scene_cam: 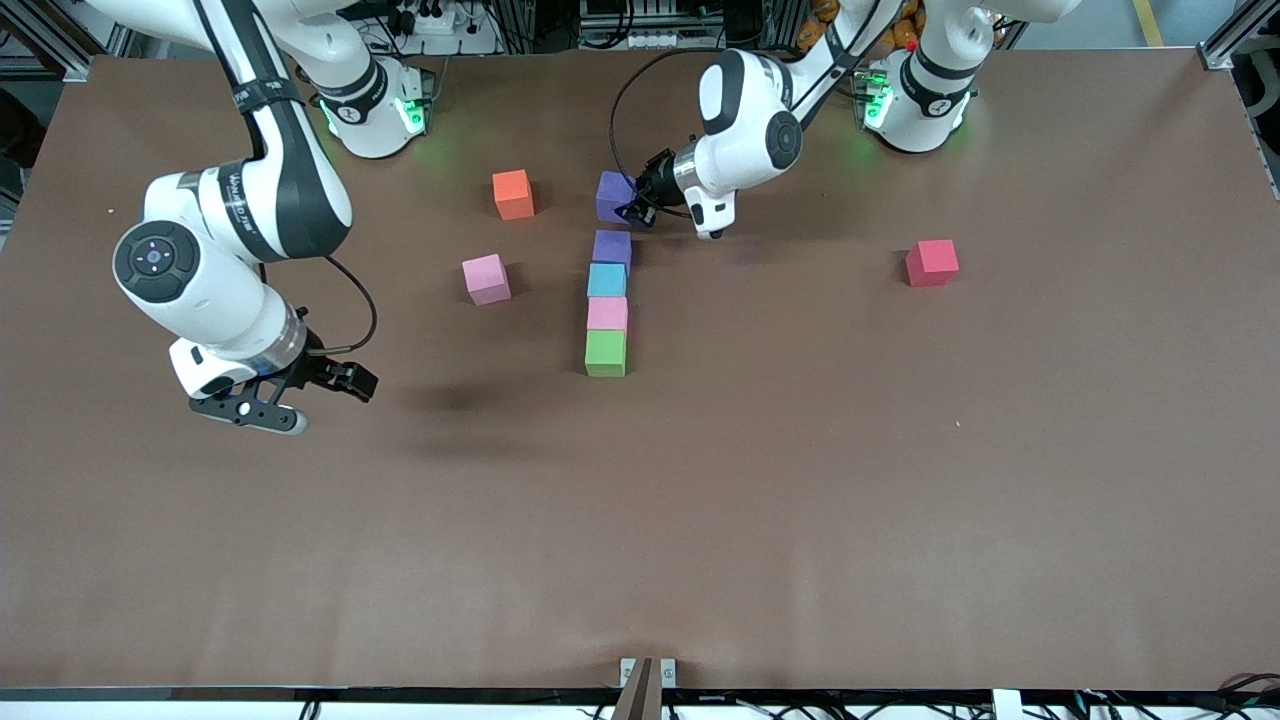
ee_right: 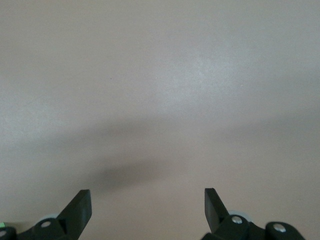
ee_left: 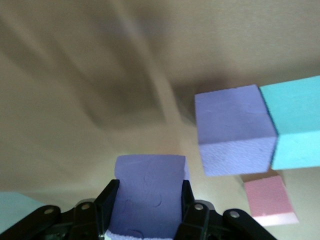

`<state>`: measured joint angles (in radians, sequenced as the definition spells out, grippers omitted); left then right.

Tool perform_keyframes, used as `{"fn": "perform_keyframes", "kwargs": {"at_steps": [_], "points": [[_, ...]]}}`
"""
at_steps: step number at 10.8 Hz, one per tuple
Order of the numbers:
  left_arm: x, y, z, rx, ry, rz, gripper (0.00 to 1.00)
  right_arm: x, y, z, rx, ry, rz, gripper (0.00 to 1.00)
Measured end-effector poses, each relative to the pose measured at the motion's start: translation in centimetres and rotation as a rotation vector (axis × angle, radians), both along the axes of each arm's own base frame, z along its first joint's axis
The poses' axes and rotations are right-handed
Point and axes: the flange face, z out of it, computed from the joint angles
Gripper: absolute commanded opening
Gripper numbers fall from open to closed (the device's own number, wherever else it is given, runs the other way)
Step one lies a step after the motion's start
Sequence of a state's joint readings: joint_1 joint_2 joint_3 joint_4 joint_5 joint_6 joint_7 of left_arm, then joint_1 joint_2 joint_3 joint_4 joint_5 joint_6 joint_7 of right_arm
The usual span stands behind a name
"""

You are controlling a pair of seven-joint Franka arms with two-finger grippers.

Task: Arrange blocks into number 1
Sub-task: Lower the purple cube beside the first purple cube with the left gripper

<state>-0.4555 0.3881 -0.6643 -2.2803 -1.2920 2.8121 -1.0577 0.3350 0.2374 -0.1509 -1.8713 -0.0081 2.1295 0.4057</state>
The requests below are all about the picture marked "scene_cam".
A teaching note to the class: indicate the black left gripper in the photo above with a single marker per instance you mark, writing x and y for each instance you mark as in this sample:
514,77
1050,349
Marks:
660,181

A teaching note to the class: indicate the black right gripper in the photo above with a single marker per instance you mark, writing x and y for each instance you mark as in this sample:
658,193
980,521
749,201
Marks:
322,367

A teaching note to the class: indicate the purple foam cube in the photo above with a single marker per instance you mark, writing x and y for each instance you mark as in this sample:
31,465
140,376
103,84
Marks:
611,246
612,195

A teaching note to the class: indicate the cyan foam cube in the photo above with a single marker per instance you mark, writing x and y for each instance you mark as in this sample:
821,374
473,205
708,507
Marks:
606,280

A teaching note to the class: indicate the light pink foam cube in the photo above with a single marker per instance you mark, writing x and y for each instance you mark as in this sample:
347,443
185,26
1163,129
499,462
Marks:
607,313

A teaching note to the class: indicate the green foam cube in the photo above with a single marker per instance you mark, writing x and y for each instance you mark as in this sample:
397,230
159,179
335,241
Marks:
605,352

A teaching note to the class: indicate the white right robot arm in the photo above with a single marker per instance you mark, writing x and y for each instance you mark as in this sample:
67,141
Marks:
200,275

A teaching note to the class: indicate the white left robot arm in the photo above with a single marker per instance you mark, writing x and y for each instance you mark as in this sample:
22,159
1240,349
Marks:
745,110

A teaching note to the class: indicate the orange foam cube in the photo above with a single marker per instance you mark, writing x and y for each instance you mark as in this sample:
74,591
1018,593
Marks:
513,194

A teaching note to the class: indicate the white power strip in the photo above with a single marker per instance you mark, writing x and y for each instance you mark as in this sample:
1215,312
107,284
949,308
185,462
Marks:
430,18
640,40

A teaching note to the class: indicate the red foam cube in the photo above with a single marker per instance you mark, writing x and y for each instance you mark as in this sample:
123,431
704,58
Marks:
932,262

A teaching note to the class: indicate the orange toy pile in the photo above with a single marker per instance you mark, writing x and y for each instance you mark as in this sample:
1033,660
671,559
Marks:
900,30

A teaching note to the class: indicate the black table edge strip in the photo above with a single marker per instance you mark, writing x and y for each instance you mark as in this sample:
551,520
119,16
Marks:
300,694

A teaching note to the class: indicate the brown support pole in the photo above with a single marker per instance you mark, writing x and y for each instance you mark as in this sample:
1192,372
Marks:
640,695

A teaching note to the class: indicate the brown table mat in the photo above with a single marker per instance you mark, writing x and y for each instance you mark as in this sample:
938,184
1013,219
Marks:
900,580

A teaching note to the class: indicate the small metal bracket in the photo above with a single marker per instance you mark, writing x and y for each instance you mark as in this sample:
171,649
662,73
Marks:
668,672

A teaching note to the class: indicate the aluminium frame post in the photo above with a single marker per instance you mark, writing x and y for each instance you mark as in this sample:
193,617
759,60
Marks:
60,40
1225,45

